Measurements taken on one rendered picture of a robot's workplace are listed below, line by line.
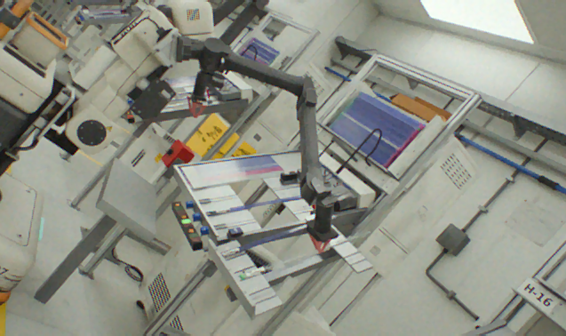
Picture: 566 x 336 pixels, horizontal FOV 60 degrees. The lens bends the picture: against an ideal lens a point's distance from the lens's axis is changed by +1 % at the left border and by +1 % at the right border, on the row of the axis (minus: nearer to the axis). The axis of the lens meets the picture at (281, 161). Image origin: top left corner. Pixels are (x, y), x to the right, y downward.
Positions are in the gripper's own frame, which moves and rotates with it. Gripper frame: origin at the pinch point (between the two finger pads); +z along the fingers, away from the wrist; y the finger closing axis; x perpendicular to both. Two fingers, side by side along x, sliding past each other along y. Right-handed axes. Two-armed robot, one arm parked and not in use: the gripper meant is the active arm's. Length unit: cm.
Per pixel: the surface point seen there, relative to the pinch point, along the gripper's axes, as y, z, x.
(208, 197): 72, 23, 10
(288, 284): 7.2, 19.7, 6.3
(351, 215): 32, 23, -41
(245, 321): 8.9, 32.4, 22.3
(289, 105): 172, 39, -94
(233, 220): 50, 21, 8
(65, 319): 68, 62, 78
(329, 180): 54, 18, -44
